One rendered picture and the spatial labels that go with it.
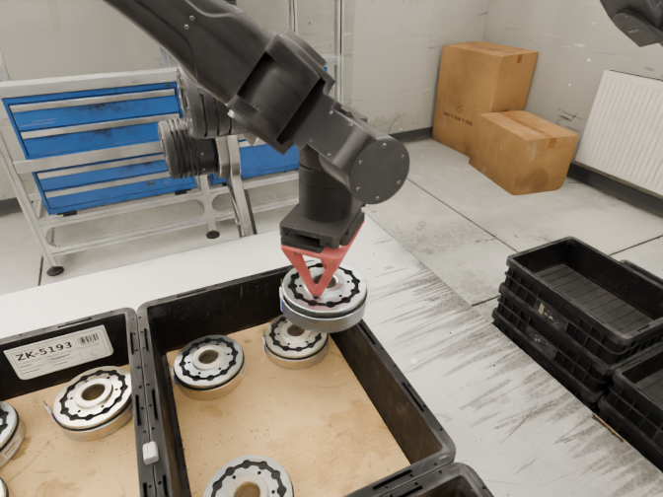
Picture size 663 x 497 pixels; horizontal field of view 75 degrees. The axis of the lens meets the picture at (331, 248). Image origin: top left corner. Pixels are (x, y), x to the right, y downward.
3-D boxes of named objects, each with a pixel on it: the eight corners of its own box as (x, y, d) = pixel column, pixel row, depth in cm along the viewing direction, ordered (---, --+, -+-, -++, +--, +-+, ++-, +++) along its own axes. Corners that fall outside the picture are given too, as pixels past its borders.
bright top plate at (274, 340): (257, 323, 73) (257, 320, 72) (313, 307, 76) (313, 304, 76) (276, 366, 65) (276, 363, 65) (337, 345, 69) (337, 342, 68)
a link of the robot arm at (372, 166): (279, 25, 37) (222, 109, 38) (342, 45, 28) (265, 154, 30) (366, 107, 45) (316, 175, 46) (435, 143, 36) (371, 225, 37)
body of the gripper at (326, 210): (366, 209, 51) (371, 148, 47) (337, 253, 43) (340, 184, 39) (315, 199, 52) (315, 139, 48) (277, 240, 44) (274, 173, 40)
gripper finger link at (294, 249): (356, 277, 53) (362, 209, 48) (336, 314, 47) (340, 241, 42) (305, 265, 55) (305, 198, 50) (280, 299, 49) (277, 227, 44)
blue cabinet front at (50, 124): (48, 214, 214) (1, 98, 183) (196, 186, 240) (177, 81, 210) (48, 216, 212) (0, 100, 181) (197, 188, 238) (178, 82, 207)
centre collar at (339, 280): (297, 277, 53) (297, 273, 53) (333, 268, 55) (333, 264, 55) (314, 302, 49) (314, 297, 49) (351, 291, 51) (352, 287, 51)
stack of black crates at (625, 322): (478, 356, 160) (504, 256, 135) (537, 331, 171) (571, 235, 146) (569, 448, 130) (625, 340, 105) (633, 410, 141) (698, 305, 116)
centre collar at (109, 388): (73, 389, 61) (72, 386, 61) (110, 375, 63) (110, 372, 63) (76, 415, 57) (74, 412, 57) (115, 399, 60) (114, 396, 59)
